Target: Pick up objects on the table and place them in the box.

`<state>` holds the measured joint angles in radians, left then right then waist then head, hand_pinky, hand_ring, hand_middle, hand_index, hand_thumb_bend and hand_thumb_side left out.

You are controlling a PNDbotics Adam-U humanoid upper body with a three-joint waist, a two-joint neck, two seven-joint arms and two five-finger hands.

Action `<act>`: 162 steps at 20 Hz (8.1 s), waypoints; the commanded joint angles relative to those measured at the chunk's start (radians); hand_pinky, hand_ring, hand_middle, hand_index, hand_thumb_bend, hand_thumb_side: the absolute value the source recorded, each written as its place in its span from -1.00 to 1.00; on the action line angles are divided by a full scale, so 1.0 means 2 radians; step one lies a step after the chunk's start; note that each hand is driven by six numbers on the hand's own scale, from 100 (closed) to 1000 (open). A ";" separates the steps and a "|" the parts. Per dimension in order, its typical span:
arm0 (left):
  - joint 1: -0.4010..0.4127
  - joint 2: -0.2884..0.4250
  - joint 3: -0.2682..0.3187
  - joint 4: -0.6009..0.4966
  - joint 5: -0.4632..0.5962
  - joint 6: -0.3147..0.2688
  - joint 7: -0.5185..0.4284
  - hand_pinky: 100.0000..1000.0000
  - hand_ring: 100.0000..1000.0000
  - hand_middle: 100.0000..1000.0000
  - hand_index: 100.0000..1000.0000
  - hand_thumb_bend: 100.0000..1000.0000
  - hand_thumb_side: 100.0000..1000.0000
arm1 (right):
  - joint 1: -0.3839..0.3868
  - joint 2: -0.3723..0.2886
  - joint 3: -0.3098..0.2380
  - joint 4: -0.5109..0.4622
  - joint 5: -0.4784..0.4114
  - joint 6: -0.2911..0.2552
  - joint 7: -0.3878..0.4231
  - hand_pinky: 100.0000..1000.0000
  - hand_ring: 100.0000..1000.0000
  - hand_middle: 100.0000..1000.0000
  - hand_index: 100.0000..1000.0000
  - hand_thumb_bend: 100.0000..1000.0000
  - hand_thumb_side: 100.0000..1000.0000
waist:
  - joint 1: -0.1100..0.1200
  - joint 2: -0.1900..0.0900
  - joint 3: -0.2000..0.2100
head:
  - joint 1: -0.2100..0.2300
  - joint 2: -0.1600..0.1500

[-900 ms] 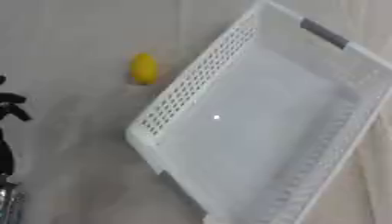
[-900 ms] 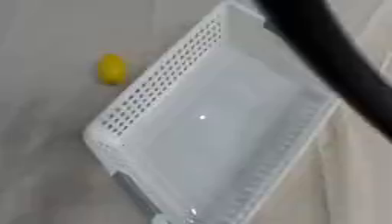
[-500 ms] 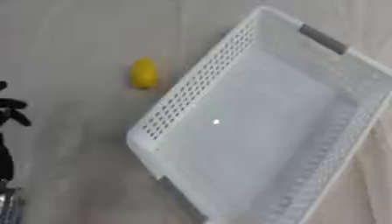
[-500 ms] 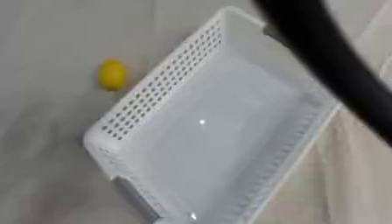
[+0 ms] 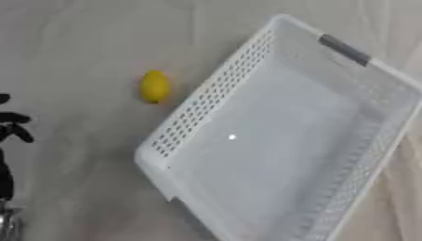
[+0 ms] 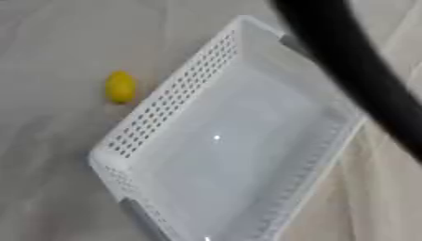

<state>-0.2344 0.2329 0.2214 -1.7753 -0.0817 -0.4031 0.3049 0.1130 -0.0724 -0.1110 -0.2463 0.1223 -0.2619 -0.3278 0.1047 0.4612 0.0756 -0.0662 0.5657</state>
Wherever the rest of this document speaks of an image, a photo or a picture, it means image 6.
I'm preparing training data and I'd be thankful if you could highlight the white perforated plastic basket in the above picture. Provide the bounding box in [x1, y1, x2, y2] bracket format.
[87, 14, 369, 241]

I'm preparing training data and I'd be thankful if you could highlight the yellow toy lemon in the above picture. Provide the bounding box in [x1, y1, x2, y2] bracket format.
[104, 70, 138, 104]

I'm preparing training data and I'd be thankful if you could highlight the thick black curved bar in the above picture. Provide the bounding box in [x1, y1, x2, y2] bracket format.
[267, 0, 422, 164]

